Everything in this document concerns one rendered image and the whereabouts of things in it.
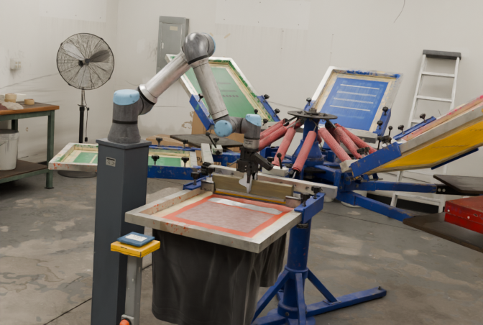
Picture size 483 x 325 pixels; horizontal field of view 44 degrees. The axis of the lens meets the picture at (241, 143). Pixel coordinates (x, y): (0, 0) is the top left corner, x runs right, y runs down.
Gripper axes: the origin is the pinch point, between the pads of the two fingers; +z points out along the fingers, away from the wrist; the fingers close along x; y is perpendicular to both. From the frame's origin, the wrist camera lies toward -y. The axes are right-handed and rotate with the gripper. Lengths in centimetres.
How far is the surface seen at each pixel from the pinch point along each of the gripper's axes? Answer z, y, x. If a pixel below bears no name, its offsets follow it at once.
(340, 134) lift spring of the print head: -21, -20, -78
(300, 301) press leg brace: 79, -11, -67
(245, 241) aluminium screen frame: 3, -24, 60
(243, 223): 6.2, -10.5, 31.5
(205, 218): 6.2, 4.9, 36.5
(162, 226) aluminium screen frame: 5, 12, 60
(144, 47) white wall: -48, 336, -413
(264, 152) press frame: 0, 31, -94
